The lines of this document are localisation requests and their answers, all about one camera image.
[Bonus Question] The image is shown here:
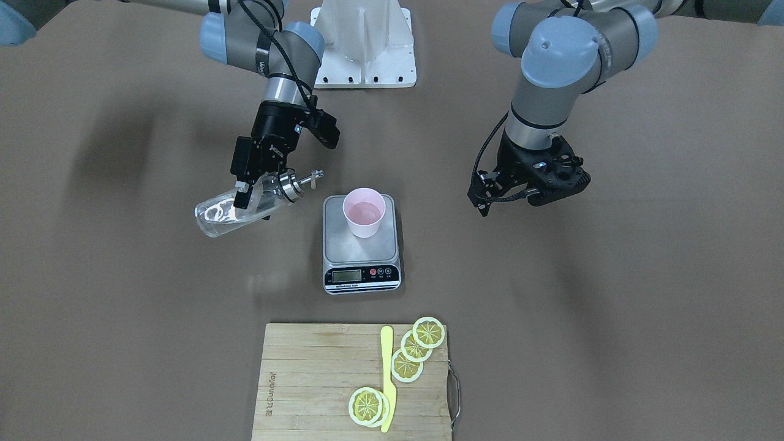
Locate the lemon slice near knife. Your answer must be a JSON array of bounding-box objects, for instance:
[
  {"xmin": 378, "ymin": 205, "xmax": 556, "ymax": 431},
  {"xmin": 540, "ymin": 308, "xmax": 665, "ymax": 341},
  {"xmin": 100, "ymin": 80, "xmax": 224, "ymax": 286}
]
[{"xmin": 390, "ymin": 349, "xmax": 424, "ymax": 383}]

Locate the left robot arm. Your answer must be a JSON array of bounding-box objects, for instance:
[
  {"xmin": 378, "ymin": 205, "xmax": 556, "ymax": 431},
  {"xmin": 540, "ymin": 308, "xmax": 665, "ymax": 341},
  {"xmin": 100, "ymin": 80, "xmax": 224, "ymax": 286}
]
[{"xmin": 467, "ymin": 1, "xmax": 782, "ymax": 217}]

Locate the lemon slice far end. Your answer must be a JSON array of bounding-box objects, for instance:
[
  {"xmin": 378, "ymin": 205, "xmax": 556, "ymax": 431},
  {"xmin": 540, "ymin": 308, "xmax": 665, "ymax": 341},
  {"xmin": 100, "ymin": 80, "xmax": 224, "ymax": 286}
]
[{"xmin": 412, "ymin": 316, "xmax": 447, "ymax": 349}]

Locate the yellow plastic knife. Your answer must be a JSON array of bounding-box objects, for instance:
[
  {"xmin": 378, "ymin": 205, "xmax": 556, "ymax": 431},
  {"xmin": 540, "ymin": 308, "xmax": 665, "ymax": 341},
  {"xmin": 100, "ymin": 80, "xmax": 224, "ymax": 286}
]
[{"xmin": 380, "ymin": 325, "xmax": 397, "ymax": 433}]

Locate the pink plastic cup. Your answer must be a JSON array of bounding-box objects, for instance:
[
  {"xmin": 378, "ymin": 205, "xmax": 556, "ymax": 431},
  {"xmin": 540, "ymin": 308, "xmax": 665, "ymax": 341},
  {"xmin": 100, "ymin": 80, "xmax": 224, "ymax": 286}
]
[{"xmin": 342, "ymin": 187, "xmax": 386, "ymax": 238}]

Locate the glass sauce bottle metal spout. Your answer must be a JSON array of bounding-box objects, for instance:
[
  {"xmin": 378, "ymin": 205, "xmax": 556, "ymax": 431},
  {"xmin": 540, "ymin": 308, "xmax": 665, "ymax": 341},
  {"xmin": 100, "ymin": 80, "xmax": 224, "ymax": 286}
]
[{"xmin": 194, "ymin": 168, "xmax": 325, "ymax": 238}]

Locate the wooden cutting board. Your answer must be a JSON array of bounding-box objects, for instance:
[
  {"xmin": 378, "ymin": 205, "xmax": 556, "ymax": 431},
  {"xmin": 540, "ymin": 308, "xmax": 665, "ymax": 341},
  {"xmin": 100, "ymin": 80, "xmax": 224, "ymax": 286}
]
[{"xmin": 251, "ymin": 323, "xmax": 460, "ymax": 440}]

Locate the silver digital kitchen scale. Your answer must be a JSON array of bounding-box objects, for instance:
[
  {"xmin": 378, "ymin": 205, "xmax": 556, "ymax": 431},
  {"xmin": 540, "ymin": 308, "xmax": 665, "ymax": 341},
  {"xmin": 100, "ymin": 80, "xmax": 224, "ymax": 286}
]
[{"xmin": 322, "ymin": 194, "xmax": 402, "ymax": 295}]

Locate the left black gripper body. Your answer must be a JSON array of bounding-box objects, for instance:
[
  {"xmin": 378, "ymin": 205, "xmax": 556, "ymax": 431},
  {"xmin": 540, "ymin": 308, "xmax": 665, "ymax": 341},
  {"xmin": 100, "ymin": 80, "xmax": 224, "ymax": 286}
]
[{"xmin": 494, "ymin": 134, "xmax": 591, "ymax": 206}]

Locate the lemon slice pair bottom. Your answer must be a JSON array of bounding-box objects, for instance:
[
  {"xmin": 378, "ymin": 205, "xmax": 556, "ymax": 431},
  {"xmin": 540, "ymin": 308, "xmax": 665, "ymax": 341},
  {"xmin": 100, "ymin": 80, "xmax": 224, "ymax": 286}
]
[{"xmin": 369, "ymin": 393, "xmax": 390, "ymax": 428}]

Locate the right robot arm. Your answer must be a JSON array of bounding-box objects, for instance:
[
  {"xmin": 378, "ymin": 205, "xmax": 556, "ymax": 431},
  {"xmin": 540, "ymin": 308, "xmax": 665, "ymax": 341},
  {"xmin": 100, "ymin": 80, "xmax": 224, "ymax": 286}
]
[{"xmin": 152, "ymin": 1, "xmax": 341, "ymax": 217}]

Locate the lemon slice pair top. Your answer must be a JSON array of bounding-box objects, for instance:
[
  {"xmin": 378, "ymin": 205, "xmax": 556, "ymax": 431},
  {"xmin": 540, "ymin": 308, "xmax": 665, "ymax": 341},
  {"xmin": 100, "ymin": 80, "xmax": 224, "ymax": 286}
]
[{"xmin": 348, "ymin": 387, "xmax": 382, "ymax": 428}]

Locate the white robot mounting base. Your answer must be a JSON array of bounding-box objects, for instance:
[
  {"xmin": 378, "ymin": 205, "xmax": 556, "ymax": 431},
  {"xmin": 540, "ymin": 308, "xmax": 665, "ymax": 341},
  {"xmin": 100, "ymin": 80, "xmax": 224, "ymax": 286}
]
[{"xmin": 310, "ymin": 1, "xmax": 417, "ymax": 89}]

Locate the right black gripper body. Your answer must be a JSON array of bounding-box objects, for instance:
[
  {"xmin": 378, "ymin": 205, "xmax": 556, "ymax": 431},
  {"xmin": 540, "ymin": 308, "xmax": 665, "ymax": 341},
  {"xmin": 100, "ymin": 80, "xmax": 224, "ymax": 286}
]
[{"xmin": 249, "ymin": 100, "xmax": 306, "ymax": 176}]

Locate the lemon slice pair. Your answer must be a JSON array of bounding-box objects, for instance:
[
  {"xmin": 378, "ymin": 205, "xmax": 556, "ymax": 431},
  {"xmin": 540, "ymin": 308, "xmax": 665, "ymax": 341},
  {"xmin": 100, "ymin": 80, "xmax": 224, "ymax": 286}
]
[
  {"xmin": 348, "ymin": 387, "xmax": 382, "ymax": 428},
  {"xmin": 369, "ymin": 393, "xmax": 390, "ymax": 428}
]

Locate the lemon slice middle row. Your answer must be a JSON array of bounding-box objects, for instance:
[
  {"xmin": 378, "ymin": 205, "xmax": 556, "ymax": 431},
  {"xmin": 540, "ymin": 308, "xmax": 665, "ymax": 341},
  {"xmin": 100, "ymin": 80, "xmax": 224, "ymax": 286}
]
[{"xmin": 400, "ymin": 330, "xmax": 433, "ymax": 363}]

